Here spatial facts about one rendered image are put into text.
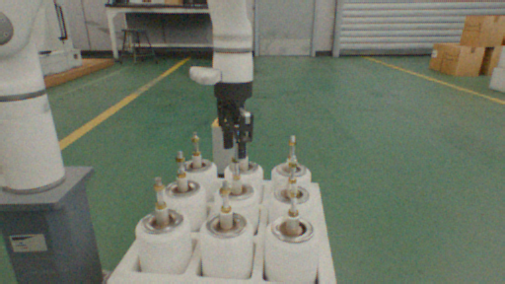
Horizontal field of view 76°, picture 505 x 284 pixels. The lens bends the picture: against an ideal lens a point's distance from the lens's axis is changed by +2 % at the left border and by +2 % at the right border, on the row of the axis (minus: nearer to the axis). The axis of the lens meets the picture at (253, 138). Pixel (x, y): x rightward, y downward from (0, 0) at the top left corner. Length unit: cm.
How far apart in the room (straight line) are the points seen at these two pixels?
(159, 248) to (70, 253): 21
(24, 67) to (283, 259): 55
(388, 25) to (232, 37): 535
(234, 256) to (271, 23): 507
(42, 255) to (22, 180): 15
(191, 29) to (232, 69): 499
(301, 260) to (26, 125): 52
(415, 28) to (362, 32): 85
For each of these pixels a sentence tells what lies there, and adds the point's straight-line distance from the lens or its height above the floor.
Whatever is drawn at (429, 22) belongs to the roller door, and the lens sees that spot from 615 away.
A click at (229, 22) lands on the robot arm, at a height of 59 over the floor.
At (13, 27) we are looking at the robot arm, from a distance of 64.
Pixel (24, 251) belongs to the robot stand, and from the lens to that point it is 77.
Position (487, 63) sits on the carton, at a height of 13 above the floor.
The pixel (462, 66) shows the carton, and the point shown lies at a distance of 415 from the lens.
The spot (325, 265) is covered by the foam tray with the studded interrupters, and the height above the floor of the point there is 18.
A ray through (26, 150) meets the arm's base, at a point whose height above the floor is 38.
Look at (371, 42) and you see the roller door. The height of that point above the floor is 21.
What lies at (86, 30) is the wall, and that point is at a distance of 607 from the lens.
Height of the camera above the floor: 60
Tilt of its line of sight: 21 degrees down
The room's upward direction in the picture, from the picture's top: straight up
